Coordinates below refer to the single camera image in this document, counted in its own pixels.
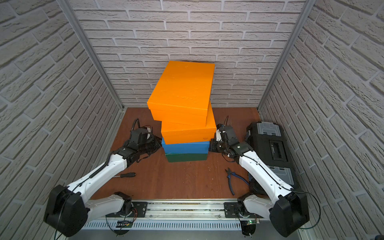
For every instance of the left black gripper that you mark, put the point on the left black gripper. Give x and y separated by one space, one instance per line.
154 143

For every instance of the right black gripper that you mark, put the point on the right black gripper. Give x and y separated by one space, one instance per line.
212 143

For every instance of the blue shoebox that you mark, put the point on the blue shoebox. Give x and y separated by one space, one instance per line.
186 148

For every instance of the orange shoebox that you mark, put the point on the orange shoebox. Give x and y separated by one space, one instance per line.
182 93
178 133

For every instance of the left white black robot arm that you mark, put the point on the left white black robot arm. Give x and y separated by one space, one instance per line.
70 207

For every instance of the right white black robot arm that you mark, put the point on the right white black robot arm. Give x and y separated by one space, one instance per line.
287 209

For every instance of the green shoebox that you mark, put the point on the green shoebox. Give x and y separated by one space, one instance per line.
176 158

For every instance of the black grey toolbox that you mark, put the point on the black grey toolbox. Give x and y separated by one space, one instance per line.
269 142

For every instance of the right corner aluminium profile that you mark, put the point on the right corner aluminium profile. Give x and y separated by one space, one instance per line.
307 8

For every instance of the corner aluminium profile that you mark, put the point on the corner aluminium profile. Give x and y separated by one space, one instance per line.
307 8
85 41

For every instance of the left corner aluminium profile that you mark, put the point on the left corner aluminium profile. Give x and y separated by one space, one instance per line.
85 41

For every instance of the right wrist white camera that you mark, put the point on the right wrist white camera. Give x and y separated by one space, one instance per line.
218 135

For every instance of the black handled screwdriver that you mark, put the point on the black handled screwdriver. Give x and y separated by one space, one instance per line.
127 175

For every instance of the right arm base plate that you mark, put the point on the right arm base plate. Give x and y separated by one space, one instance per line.
235 210

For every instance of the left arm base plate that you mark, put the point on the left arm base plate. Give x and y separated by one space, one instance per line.
136 209

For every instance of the aluminium front rail frame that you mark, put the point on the aluminium front rail frame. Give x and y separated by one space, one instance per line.
178 215

